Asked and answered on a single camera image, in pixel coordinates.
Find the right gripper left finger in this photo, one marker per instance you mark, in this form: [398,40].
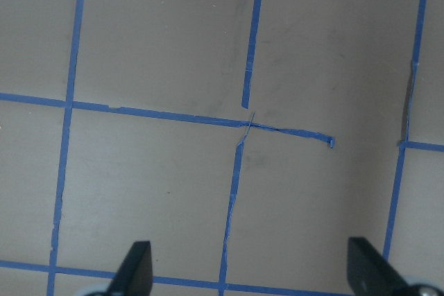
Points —
[135,274]

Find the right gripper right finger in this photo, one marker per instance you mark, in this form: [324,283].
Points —
[370,274]

